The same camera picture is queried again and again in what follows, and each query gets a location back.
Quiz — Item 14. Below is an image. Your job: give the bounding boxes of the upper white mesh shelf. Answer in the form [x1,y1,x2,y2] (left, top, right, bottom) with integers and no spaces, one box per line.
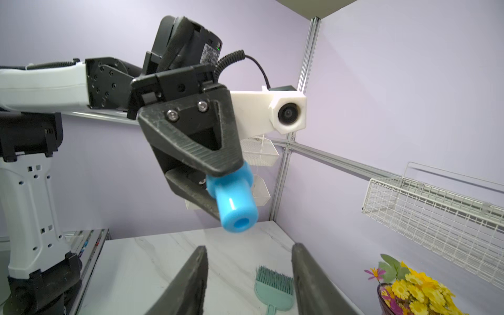
[240,136,279,167]

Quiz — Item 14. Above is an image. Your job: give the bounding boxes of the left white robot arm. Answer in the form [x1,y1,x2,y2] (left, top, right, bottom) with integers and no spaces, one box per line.
[1,16,244,314]

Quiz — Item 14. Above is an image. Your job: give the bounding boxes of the dark glass vase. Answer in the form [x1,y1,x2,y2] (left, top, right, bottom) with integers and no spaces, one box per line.
[377,283,396,315]

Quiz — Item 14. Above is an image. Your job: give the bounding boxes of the white wire wall basket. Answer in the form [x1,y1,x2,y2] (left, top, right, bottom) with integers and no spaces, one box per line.
[362,162,503,289]

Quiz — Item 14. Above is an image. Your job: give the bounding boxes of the yellow flower bouquet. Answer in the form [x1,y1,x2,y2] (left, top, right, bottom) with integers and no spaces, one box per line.
[365,254,463,315]

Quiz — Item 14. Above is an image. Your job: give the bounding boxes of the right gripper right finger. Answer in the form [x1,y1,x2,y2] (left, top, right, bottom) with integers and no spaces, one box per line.
[291,243,353,315]

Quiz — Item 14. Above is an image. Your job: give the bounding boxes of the blue stamp cluster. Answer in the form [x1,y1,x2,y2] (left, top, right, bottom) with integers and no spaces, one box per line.
[206,161,259,233]

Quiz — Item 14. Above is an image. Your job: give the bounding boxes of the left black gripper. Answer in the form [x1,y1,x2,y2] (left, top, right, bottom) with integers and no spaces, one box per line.
[127,64,244,220]

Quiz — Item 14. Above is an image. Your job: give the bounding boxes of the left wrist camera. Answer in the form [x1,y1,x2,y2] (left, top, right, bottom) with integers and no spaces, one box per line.
[230,89,307,139]

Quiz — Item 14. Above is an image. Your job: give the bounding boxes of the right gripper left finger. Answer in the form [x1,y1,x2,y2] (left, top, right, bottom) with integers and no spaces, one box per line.
[146,245,209,315]

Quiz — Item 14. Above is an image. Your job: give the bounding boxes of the green dustpan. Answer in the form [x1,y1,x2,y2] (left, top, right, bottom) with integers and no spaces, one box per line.
[254,266,295,315]

